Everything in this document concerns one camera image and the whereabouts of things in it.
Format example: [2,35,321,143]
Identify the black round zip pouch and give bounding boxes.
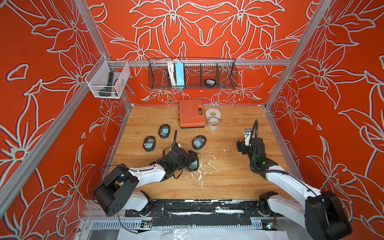
[143,136,156,152]

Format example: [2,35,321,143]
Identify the green charger plug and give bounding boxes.
[190,161,199,171]

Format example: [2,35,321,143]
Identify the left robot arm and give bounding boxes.
[93,145,199,217]

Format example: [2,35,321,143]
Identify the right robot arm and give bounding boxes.
[237,137,353,240]

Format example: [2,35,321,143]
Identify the clear packing tape roll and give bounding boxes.
[207,117,221,131]

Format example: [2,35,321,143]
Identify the white tape roll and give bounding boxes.
[205,109,221,119]

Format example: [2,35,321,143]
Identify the orange plastic tool case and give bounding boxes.
[179,99,206,129]

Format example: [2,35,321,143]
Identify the green screwdriver in box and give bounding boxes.
[99,72,114,97]

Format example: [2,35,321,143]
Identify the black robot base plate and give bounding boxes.
[124,199,282,229]

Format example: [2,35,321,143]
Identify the black wire wall basket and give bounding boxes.
[148,57,239,90]

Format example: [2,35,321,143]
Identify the white power strip cord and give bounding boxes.
[166,59,177,88]

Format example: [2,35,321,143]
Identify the aluminium horizontal back rail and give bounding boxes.
[108,59,291,68]

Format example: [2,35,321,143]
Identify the clear acrylic wall box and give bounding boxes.
[86,56,131,99]

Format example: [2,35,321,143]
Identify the aluminium frame post right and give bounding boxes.
[264,0,332,110]

